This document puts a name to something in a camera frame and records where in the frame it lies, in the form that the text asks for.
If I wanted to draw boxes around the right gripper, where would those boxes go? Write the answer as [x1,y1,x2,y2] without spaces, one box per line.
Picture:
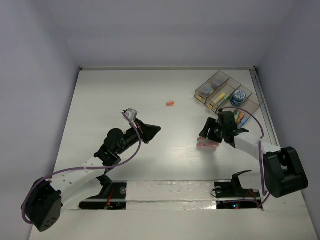
[198,117,226,144]

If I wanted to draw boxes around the small orange marker cap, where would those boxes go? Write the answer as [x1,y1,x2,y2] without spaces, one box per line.
[166,101,175,107]

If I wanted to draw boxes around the yellow highlighter body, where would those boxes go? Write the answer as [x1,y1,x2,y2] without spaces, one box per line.
[213,96,222,104]

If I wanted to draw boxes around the blue highlighter pen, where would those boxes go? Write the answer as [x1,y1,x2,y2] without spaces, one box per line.
[240,116,248,127]

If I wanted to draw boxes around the paperclip jar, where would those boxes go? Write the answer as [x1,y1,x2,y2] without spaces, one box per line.
[200,85,213,98]
[211,78,225,90]

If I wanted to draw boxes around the blue lid pin jar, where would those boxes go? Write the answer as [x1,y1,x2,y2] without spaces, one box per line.
[230,89,247,107]

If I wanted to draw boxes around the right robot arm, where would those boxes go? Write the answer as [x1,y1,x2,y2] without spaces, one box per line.
[199,111,309,198]

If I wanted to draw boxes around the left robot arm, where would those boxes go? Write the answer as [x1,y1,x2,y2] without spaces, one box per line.
[21,119,161,232]

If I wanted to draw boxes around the pink highlighter pen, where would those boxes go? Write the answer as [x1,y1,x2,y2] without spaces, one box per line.
[196,142,220,148]

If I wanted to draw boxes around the clear compartment organizer tray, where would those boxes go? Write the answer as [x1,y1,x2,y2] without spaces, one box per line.
[194,70,264,128]

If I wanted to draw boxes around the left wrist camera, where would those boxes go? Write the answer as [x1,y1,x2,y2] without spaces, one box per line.
[122,108,138,122]

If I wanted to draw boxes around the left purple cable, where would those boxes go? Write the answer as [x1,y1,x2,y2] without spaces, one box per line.
[21,112,143,224]

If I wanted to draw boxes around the purple cable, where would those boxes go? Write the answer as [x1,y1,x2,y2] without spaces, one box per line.
[21,112,143,224]
[217,107,272,210]

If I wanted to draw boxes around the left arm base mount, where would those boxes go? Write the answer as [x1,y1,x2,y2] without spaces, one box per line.
[78,176,127,210]

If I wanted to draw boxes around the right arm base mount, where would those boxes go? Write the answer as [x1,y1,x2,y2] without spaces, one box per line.
[210,170,263,210]

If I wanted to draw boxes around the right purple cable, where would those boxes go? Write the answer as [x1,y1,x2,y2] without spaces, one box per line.
[217,107,272,210]

